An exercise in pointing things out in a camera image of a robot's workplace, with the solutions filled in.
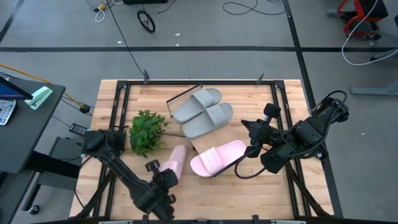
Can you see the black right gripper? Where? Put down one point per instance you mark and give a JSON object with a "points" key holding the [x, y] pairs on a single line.
{"points": [[264, 137]]}

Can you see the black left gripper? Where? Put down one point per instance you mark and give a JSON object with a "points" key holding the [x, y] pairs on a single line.
{"points": [[157, 180]]}

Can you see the pink slide sandal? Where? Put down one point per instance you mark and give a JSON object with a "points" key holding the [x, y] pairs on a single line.
{"points": [[177, 158], [214, 160]]}

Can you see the grey slide sandal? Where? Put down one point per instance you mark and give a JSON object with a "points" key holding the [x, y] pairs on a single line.
{"points": [[196, 105], [208, 121]]}

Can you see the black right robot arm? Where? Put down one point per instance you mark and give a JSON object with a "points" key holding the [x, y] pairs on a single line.
{"points": [[308, 133]]}

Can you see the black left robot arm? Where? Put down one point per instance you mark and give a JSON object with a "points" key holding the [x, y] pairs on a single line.
{"points": [[124, 177]]}

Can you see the black table clamp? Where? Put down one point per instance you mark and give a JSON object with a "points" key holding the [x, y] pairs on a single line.
{"points": [[255, 217], [145, 218]]}

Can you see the artificial green leafy plant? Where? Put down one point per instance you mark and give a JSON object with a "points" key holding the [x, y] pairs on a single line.
{"points": [[144, 133]]}

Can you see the black floor tape strip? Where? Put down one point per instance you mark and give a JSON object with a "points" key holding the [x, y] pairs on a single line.
{"points": [[293, 31], [217, 48], [12, 17]]}

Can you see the black power adapter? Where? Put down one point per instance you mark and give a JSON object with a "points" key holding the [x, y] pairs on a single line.
{"points": [[77, 129]]}

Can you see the grey desk foot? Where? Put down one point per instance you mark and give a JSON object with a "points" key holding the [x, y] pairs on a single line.
{"points": [[373, 91]]}

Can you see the black side desk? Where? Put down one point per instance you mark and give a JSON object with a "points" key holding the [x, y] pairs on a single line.
{"points": [[28, 133]]}

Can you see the mint green stapler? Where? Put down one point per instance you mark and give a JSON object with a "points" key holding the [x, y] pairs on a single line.
{"points": [[38, 97]]}

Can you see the black floor box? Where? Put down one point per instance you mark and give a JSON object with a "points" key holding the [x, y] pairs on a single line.
{"points": [[143, 1]]}

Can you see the red and black cart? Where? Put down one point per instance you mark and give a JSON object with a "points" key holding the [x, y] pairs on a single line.
{"points": [[373, 7]]}

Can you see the white calculator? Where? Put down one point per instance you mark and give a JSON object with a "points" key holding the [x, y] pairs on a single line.
{"points": [[7, 112]]}

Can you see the monitor with blue screen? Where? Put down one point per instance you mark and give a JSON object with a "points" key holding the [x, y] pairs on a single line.
{"points": [[9, 91]]}

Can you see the yellow plug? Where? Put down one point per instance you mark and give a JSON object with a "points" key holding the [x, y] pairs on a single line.
{"points": [[101, 6]]}

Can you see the wooden shelf with black frame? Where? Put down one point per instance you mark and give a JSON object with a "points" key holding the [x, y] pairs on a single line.
{"points": [[217, 140]]}

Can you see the black aluminium table frame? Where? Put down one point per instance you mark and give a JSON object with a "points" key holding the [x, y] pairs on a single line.
{"points": [[217, 82]]}

